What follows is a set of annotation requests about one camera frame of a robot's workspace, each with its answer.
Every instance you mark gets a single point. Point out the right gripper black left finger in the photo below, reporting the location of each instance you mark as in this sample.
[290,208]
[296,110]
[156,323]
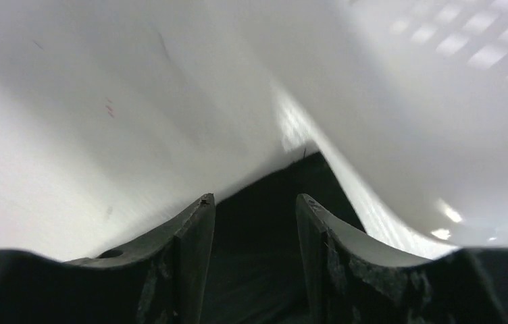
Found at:
[167,267]

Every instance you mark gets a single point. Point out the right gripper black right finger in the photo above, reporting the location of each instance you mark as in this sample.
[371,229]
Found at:
[354,278]

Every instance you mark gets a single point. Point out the black t shirt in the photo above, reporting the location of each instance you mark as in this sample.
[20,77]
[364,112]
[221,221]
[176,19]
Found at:
[255,270]

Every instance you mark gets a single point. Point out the white plastic basket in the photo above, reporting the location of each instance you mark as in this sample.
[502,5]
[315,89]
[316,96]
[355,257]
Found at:
[414,94]

